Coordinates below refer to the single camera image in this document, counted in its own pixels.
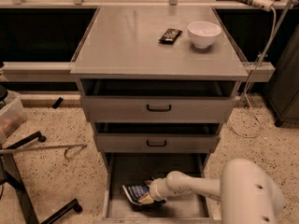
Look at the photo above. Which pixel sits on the clear plastic storage box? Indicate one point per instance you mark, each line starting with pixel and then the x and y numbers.
pixel 12 115

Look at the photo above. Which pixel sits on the blue chip bag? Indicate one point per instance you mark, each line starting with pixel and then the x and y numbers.
pixel 135 191

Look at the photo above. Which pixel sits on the black snack packet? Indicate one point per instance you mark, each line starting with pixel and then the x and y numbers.
pixel 170 36

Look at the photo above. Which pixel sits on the grey drawer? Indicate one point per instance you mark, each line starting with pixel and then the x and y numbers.
pixel 174 101
pixel 156 137
pixel 131 169

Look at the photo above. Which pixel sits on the middle grey drawer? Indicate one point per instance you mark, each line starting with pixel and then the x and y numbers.
pixel 156 137

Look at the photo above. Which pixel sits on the white bowl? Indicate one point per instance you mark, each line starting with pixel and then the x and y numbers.
pixel 203 33

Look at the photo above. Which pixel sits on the dark cabinet at right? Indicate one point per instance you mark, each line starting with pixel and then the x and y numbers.
pixel 282 91

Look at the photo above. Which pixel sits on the grey drawer cabinet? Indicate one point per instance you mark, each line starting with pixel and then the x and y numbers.
pixel 123 43

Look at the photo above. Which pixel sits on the small black floor block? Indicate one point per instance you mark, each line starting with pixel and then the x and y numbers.
pixel 57 103

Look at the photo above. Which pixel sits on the bottom grey drawer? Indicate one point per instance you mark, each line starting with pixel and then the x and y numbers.
pixel 131 169

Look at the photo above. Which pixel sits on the top grey drawer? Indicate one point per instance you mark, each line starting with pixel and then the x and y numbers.
pixel 174 101

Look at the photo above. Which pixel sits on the grey horizontal rail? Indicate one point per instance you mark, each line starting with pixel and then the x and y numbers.
pixel 37 72

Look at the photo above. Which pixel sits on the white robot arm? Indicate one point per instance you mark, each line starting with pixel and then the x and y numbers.
pixel 248 195

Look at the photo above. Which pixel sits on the metal rod with hook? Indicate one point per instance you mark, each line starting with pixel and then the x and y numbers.
pixel 43 148

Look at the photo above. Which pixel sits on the black rolling stand base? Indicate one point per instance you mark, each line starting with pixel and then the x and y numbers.
pixel 10 174

